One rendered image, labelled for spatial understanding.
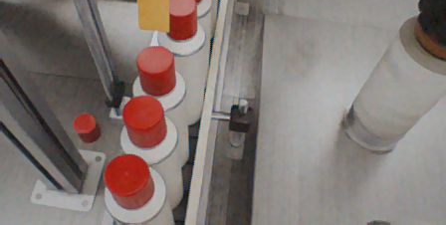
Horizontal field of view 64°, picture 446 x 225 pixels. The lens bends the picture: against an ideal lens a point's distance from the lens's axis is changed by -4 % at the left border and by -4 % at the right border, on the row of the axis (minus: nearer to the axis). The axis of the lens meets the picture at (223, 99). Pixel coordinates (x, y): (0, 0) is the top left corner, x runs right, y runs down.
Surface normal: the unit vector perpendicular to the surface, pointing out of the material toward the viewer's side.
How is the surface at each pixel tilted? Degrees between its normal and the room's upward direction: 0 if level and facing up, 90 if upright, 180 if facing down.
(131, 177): 3
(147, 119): 2
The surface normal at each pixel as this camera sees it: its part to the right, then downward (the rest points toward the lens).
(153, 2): -0.08, 0.63
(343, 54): 0.06, -0.53
